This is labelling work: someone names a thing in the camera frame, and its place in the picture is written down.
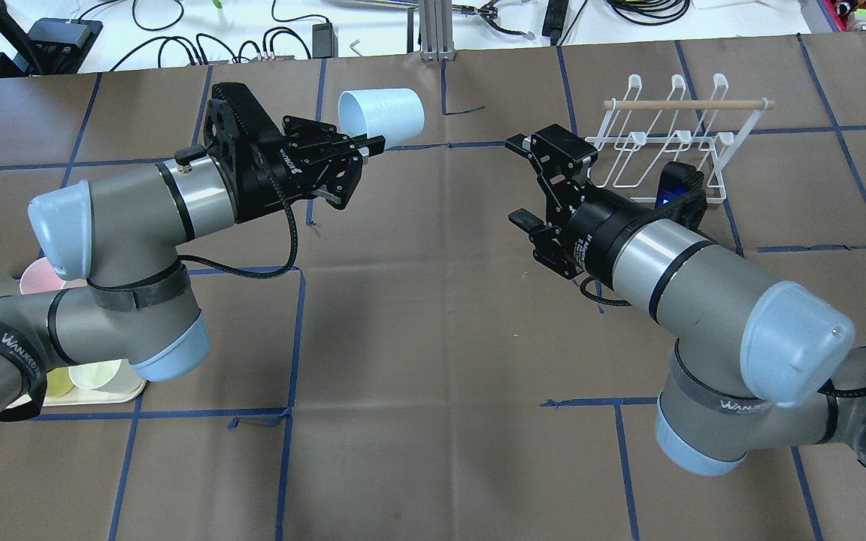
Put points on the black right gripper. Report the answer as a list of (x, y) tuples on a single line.
[(596, 227)]

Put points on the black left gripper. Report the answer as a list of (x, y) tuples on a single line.
[(266, 177)]

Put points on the light blue plastic cup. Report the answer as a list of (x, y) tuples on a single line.
[(396, 114)]

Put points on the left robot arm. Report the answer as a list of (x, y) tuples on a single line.
[(121, 236)]

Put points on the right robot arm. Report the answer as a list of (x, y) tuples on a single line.
[(758, 362)]

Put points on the pale green plastic cup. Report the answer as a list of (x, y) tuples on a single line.
[(113, 376)]

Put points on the pink plastic cup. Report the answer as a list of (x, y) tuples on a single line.
[(41, 276)]

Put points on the yellow plastic cup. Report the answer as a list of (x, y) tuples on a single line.
[(58, 383)]

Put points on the black power adapter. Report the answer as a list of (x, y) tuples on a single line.
[(324, 43)]

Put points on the white wire cup rack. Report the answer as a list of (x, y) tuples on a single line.
[(638, 136)]

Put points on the aluminium frame post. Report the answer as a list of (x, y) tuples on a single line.
[(436, 30)]

